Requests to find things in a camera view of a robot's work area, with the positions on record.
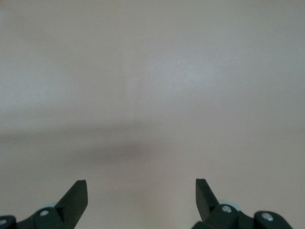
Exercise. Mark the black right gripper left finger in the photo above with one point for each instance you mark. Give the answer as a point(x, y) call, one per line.
point(71, 205)

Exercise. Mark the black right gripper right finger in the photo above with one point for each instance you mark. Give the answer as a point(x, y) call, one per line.
point(209, 210)

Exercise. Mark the brown table mat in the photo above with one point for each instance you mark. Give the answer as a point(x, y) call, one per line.
point(143, 71)

